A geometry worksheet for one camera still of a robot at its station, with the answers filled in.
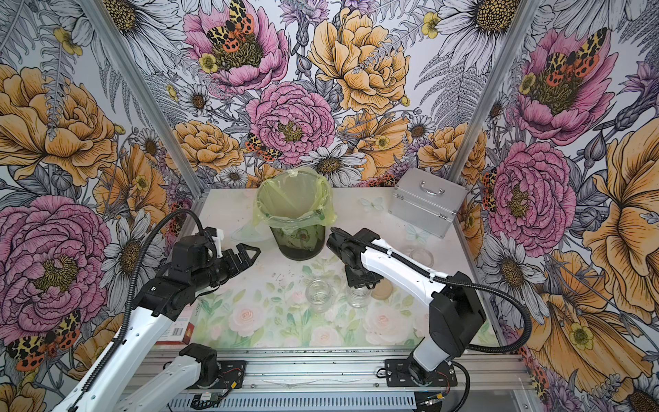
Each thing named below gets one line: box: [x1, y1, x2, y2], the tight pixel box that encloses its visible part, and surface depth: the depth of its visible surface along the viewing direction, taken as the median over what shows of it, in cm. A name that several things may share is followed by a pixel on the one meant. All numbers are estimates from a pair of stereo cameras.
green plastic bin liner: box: [252, 167, 338, 233], surface depth 91 cm
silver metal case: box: [387, 167, 470, 239], surface depth 104 cm
